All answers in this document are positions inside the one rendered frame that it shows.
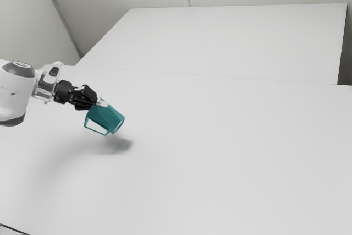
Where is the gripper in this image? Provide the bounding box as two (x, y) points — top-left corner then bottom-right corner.
(53, 79), (109, 111)

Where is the teal faceted mug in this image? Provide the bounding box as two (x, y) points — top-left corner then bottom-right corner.
(83, 97), (126, 138)

